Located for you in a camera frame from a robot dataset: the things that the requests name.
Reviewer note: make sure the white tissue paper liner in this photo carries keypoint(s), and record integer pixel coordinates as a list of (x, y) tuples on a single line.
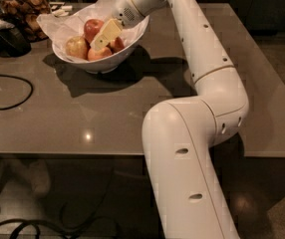
[(62, 25)]

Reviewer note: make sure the white ceramic bowl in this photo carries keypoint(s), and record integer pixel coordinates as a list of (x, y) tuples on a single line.
[(116, 58)]

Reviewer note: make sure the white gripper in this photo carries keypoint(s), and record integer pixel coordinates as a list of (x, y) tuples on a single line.
[(125, 11)]

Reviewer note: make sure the white shoe right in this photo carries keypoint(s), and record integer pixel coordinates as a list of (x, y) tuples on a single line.
[(39, 178)]

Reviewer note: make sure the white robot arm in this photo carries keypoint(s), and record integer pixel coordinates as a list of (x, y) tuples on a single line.
[(177, 134)]

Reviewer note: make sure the glass jar of snacks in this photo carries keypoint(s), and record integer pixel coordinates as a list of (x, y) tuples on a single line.
[(25, 14)]

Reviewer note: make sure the black pan with handle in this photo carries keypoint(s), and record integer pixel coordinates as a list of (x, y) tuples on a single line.
[(13, 41)]

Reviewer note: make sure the small white items behind bowl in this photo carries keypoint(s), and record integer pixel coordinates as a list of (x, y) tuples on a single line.
[(61, 10)]

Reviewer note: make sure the left yellowish apple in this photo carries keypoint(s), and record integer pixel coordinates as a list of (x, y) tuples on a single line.
[(77, 47)]

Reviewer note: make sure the red apple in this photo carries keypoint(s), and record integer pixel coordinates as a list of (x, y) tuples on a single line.
[(94, 55), (117, 45), (91, 28)]

